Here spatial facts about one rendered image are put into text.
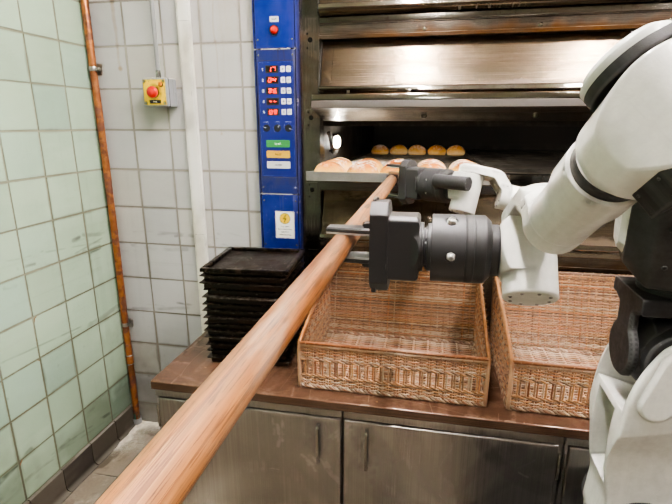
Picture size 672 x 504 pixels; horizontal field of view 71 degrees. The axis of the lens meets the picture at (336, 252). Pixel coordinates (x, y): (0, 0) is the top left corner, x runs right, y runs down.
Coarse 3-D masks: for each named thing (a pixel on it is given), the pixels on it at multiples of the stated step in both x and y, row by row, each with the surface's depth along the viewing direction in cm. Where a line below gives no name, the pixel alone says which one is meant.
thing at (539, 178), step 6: (510, 174) 164; (516, 174) 164; (522, 174) 164; (528, 174) 164; (534, 174) 164; (540, 174) 164; (546, 174) 164; (510, 180) 163; (516, 180) 163; (522, 180) 162; (528, 180) 162; (534, 180) 161; (540, 180) 161; (546, 180) 161; (522, 186) 163
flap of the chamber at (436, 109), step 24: (336, 120) 173; (360, 120) 171; (384, 120) 169; (408, 120) 168; (432, 120) 166; (456, 120) 165; (480, 120) 163; (504, 120) 162; (528, 120) 160; (552, 120) 159; (576, 120) 158
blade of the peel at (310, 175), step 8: (312, 176) 147; (320, 176) 146; (328, 176) 146; (336, 176) 145; (344, 176) 145; (352, 176) 144; (360, 176) 144; (368, 176) 143; (376, 176) 143; (384, 176) 142; (488, 184) 137
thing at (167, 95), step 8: (144, 80) 172; (152, 80) 171; (160, 80) 171; (168, 80) 172; (144, 88) 173; (160, 88) 172; (168, 88) 172; (144, 96) 174; (160, 96) 172; (168, 96) 173; (176, 96) 178; (144, 104) 175; (152, 104) 174; (160, 104) 173; (168, 104) 173; (176, 104) 178
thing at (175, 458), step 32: (384, 192) 104; (352, 224) 69; (320, 256) 53; (288, 288) 43; (320, 288) 46; (288, 320) 37; (256, 352) 32; (224, 384) 27; (256, 384) 30; (192, 416) 24; (224, 416) 26; (160, 448) 22; (192, 448) 23; (128, 480) 20; (160, 480) 20; (192, 480) 22
